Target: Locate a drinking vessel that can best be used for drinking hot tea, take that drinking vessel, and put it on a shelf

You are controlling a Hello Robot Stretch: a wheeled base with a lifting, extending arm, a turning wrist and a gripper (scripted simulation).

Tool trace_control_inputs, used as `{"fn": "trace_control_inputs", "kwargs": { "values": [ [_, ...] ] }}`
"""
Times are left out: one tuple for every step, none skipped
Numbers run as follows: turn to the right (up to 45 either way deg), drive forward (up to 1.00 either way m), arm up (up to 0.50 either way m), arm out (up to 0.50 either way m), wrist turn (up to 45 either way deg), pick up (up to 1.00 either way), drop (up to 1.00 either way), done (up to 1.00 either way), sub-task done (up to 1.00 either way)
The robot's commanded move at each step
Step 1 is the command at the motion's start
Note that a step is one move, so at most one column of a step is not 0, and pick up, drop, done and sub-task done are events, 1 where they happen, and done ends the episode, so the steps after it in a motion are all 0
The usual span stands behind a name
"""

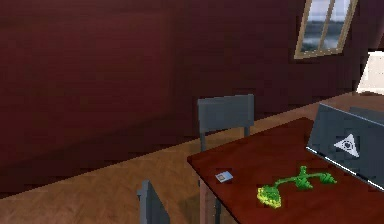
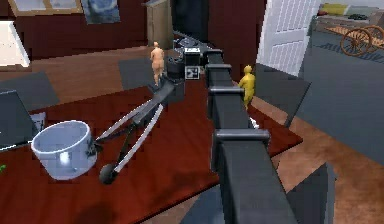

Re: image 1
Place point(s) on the grey laptop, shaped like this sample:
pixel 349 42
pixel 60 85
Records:
pixel 346 143

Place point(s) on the grey chair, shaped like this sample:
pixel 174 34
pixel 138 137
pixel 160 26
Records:
pixel 225 113
pixel 150 204

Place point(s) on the tan framed window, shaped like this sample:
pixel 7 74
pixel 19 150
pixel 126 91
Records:
pixel 322 28

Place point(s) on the dark red wooden table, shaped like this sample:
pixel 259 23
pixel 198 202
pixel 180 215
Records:
pixel 286 196

